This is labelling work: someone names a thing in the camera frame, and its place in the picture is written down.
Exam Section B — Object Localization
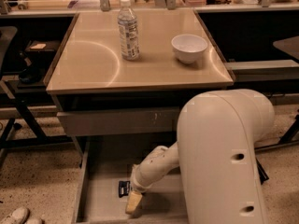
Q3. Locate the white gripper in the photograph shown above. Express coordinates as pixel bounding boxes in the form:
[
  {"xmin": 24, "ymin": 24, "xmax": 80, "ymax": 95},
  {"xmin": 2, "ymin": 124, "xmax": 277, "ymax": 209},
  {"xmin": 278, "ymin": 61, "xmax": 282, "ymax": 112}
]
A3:
[{"xmin": 125, "ymin": 164, "xmax": 153, "ymax": 215}]

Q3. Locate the dark blue rxbar wrapper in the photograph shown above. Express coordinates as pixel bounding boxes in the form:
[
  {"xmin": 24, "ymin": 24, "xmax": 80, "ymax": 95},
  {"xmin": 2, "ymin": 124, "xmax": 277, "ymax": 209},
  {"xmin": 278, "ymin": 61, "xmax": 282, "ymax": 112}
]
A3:
[{"xmin": 118, "ymin": 181, "xmax": 131, "ymax": 198}]

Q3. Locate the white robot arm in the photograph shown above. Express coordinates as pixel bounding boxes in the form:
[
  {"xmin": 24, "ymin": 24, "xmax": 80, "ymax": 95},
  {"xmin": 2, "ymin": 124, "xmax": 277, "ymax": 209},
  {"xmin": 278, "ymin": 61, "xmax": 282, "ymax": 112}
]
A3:
[{"xmin": 125, "ymin": 89, "xmax": 275, "ymax": 224}]

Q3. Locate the open middle drawer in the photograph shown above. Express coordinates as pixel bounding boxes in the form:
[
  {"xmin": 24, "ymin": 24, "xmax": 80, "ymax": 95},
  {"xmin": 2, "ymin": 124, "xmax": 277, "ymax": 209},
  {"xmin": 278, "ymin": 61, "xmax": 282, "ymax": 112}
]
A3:
[{"xmin": 72, "ymin": 133, "xmax": 188, "ymax": 224}]

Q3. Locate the grey upper drawer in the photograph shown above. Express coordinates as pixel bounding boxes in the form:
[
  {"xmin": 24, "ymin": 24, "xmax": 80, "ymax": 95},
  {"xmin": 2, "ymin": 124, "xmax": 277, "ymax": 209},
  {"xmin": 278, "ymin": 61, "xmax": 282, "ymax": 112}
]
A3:
[{"xmin": 57, "ymin": 107, "xmax": 179, "ymax": 136}]

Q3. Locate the grey drawer cabinet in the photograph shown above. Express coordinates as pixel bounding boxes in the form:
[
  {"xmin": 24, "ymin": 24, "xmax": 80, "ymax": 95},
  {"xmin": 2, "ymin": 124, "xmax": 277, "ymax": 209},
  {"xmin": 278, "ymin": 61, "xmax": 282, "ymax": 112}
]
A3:
[{"xmin": 42, "ymin": 8, "xmax": 236, "ymax": 170}]

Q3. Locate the white shoe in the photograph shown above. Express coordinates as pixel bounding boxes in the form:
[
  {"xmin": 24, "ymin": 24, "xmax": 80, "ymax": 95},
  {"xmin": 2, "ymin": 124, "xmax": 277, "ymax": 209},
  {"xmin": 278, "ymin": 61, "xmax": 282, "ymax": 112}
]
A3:
[
  {"xmin": 24, "ymin": 217, "xmax": 43, "ymax": 224},
  {"xmin": 0, "ymin": 207, "xmax": 29, "ymax": 224}
]

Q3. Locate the white ceramic bowl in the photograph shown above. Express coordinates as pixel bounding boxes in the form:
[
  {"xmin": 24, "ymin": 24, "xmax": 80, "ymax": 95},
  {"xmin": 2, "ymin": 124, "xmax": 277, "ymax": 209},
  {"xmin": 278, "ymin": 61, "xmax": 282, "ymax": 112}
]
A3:
[{"xmin": 171, "ymin": 34, "xmax": 207, "ymax": 64}]

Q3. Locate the black bag under desk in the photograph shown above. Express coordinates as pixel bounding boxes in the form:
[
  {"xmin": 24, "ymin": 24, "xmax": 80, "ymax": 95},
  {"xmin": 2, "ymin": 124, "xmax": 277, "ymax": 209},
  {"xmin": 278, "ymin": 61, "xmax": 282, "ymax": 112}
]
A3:
[{"xmin": 19, "ymin": 51, "xmax": 41, "ymax": 84}]

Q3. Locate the clear plastic water bottle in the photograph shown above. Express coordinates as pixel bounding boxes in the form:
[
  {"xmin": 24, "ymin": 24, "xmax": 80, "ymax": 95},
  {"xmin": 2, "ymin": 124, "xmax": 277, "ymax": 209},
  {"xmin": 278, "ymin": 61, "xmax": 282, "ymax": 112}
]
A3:
[{"xmin": 118, "ymin": 0, "xmax": 139, "ymax": 61}]

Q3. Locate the brown box on shelf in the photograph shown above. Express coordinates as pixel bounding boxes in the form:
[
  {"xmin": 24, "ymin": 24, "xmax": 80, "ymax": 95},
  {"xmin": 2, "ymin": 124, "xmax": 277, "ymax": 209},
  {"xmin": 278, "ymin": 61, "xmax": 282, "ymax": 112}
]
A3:
[{"xmin": 25, "ymin": 40, "xmax": 60, "ymax": 52}]

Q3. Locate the black chair frame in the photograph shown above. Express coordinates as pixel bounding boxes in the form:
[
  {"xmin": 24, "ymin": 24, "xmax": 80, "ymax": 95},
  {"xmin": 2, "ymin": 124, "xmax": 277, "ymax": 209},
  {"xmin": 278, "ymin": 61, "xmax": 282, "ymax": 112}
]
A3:
[{"xmin": 0, "ymin": 26, "xmax": 72, "ymax": 160}]

